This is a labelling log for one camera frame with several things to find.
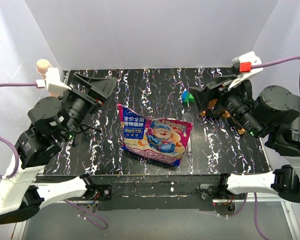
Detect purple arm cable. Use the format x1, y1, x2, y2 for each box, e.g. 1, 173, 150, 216
0, 81, 109, 230
224, 56, 300, 240

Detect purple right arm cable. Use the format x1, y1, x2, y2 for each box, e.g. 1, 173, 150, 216
224, 56, 300, 240

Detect pink pet food bag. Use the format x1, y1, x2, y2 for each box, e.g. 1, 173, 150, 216
117, 104, 193, 167

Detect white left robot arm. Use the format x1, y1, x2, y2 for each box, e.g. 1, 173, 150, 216
0, 69, 117, 225

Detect black bowl with logo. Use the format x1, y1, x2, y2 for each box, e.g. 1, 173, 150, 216
199, 98, 231, 119

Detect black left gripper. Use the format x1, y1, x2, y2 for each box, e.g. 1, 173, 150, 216
60, 72, 118, 141

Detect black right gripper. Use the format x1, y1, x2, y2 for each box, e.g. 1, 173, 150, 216
189, 73, 265, 140

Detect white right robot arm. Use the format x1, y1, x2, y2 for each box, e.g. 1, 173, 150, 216
189, 75, 300, 203

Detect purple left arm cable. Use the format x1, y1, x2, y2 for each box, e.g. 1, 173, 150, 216
0, 81, 109, 230

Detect pink microphone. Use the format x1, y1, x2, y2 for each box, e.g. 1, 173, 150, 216
36, 59, 60, 98

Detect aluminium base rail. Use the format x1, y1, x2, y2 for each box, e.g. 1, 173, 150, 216
11, 182, 300, 240

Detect blue green toy blocks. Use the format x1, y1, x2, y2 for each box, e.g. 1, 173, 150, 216
181, 90, 195, 105

